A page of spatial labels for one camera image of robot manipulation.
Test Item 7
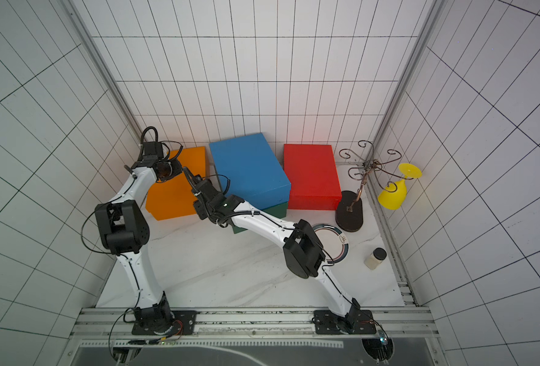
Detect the orange shoebox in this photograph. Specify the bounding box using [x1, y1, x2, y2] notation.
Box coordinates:
[145, 146, 208, 221]

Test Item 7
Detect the blue shoebox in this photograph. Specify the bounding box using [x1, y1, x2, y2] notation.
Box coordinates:
[210, 133, 291, 210]

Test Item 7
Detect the red shoebox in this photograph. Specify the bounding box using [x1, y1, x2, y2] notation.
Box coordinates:
[283, 144, 342, 210]

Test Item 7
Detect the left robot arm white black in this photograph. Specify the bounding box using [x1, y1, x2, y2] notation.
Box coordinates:
[94, 141, 182, 335]

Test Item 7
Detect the green shoebox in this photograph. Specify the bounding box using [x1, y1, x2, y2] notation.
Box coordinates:
[230, 200, 289, 235]

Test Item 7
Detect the white plate striped rim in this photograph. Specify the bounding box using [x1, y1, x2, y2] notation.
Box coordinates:
[313, 224, 349, 265]

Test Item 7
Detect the small jar black lid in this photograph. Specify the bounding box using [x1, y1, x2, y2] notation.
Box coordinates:
[364, 247, 387, 271]

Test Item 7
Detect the yellow plastic wine glass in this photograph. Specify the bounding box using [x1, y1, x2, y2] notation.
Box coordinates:
[378, 163, 422, 210]

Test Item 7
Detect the metal wire cup stand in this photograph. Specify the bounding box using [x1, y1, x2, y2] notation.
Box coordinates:
[335, 140, 403, 233]

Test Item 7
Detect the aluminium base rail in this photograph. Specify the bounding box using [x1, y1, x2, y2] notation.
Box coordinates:
[70, 307, 440, 346]

